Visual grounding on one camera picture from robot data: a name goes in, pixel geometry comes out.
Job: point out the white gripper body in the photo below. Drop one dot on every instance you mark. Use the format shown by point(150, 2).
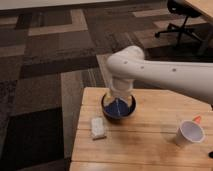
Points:
point(121, 88)

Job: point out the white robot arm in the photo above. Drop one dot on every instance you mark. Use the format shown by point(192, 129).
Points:
point(191, 79)

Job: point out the dark blue ceramic bowl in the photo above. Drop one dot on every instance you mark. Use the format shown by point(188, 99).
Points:
point(117, 108)

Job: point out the white wrapped packet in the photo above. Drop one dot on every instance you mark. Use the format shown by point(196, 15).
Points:
point(98, 128)

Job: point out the orange toy carrot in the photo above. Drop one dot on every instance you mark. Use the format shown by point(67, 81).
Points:
point(197, 119)

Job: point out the light wooden desk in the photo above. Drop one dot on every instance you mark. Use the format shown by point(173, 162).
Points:
point(205, 7)

